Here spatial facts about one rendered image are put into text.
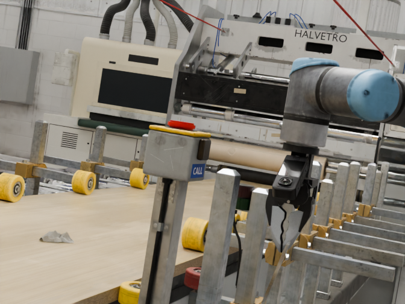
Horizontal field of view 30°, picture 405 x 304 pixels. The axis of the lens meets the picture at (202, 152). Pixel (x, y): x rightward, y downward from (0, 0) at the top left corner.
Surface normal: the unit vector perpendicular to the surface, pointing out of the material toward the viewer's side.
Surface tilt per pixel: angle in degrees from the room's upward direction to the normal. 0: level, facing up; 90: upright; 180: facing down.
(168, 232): 90
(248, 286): 90
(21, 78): 90
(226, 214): 90
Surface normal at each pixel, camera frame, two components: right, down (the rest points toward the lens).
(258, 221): -0.34, 0.00
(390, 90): 0.54, 0.14
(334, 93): -0.79, 0.10
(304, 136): -0.13, 0.05
